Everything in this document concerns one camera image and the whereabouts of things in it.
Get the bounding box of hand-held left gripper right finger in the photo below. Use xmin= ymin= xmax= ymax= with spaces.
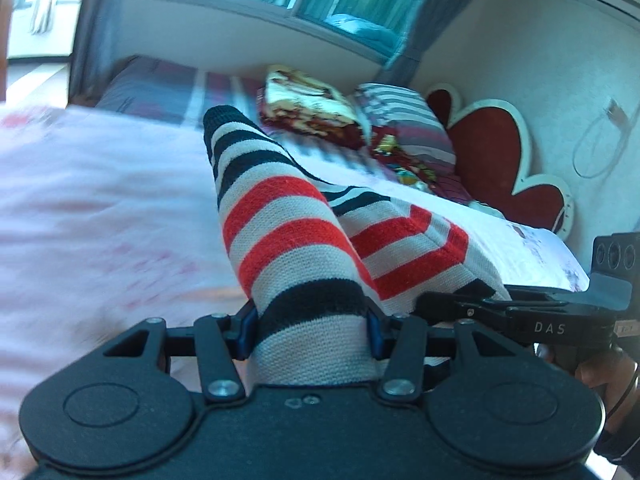
xmin=364 ymin=304 xmax=532 ymax=404

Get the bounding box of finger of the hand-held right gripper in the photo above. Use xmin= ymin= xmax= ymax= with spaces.
xmin=416 ymin=286 xmax=523 ymax=335

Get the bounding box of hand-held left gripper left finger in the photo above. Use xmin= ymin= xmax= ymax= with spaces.
xmin=104 ymin=305 xmax=261 ymax=404

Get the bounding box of red black striped knit sweater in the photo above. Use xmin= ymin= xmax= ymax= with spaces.
xmin=202 ymin=105 xmax=512 ymax=387

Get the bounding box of person's right forearm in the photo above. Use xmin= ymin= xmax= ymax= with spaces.
xmin=592 ymin=412 xmax=640 ymax=468

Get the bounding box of person's right hand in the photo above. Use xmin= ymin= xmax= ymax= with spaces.
xmin=542 ymin=344 xmax=640 ymax=428

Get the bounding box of red heart-shaped headboard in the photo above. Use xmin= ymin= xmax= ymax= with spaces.
xmin=424 ymin=84 xmax=577 ymax=242

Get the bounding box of colourful crumpled cloth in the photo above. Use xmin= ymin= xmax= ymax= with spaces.
xmin=371 ymin=129 xmax=437 ymax=192

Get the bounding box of pink bed sheet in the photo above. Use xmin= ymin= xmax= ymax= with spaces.
xmin=0 ymin=102 xmax=591 ymax=480

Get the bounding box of striped pillow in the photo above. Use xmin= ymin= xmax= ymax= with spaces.
xmin=351 ymin=82 xmax=458 ymax=182

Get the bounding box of folded colourful printed blanket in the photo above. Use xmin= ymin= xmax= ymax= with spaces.
xmin=256 ymin=64 xmax=372 ymax=150

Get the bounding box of grey blue curtain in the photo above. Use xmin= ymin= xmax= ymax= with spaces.
xmin=384 ymin=0 xmax=483 ymax=83
xmin=66 ymin=0 xmax=132 ymax=107

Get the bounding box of white hanging towel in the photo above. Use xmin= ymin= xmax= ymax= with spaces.
xmin=29 ymin=0 xmax=57 ymax=37

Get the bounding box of white wall cable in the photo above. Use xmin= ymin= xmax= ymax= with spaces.
xmin=571 ymin=96 xmax=632 ymax=180

